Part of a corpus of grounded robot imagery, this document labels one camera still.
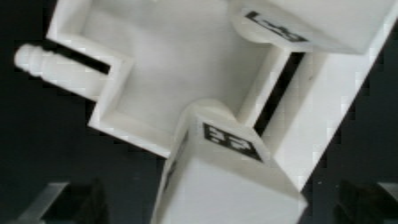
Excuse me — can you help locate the white chair seat part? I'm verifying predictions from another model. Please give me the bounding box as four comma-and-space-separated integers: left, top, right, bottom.
15, 0, 398, 185

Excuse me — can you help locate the white tagged chair leg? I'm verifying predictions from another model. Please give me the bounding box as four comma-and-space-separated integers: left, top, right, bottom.
150, 99, 308, 224
230, 0, 398, 54

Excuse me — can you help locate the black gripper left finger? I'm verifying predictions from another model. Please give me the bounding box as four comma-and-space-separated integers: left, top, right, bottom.
11, 179, 111, 224

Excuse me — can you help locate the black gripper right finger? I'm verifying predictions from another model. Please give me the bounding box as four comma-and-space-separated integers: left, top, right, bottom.
335, 180, 398, 224

